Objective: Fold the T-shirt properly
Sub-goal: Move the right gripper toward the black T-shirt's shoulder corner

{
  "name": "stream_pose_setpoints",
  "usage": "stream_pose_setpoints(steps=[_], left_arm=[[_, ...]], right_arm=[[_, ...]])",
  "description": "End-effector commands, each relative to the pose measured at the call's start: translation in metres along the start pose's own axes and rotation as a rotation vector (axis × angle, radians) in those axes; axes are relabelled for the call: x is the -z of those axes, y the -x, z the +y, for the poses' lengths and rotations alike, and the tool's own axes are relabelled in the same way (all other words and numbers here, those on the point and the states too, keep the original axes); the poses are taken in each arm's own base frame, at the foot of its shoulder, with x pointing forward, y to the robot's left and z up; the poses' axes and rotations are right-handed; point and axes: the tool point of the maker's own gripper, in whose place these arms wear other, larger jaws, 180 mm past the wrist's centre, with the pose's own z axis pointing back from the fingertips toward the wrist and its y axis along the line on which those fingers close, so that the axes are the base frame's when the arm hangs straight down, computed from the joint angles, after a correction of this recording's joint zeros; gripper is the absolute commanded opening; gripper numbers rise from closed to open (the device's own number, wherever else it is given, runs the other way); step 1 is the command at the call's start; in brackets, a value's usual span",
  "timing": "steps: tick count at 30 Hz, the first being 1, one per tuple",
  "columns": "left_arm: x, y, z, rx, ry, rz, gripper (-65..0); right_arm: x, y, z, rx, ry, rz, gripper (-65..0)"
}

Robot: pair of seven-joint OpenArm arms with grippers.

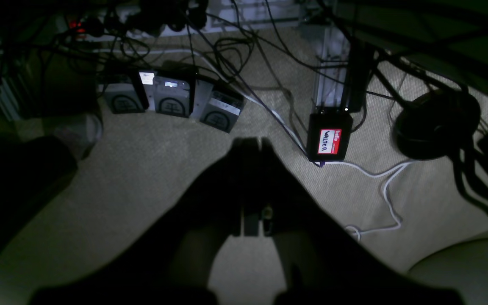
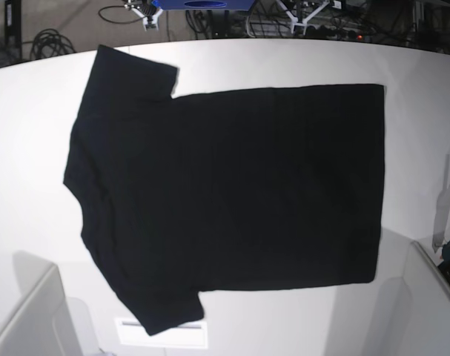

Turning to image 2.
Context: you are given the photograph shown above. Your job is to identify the grey strap at right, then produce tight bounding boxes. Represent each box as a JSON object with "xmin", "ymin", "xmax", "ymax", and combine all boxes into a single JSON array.
[{"xmin": 431, "ymin": 154, "xmax": 450, "ymax": 253}]

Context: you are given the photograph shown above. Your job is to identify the black T-shirt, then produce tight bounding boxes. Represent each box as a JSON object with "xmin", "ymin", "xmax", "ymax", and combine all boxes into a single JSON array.
[{"xmin": 64, "ymin": 46, "xmax": 385, "ymax": 335}]

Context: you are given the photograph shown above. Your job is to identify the blue box on stand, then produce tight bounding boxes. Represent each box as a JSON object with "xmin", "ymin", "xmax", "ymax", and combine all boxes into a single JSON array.
[{"xmin": 153, "ymin": 0, "xmax": 254, "ymax": 11}]

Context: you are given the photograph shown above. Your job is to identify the grey partition panel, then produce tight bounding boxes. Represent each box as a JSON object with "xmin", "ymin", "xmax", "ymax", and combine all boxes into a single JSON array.
[
  {"xmin": 374, "ymin": 242, "xmax": 450, "ymax": 355},
  {"xmin": 0, "ymin": 251, "xmax": 100, "ymax": 355}
]

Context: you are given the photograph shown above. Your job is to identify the right grey partition panel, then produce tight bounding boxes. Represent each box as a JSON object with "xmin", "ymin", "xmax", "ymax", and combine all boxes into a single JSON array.
[{"xmin": 374, "ymin": 242, "xmax": 450, "ymax": 355}]

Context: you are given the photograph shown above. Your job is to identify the coiled black floor cables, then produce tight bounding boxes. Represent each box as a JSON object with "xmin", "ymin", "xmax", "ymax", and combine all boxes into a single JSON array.
[{"xmin": 29, "ymin": 28, "xmax": 76, "ymax": 61}]

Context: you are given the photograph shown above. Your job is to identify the black power strip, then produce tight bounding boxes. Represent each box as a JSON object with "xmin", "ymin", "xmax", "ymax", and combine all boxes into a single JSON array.
[{"xmin": 291, "ymin": 24, "xmax": 365, "ymax": 42}]

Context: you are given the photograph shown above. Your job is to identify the left grey partition panel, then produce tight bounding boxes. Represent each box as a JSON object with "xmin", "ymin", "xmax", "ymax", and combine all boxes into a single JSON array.
[{"xmin": 0, "ymin": 251, "xmax": 100, "ymax": 355}]

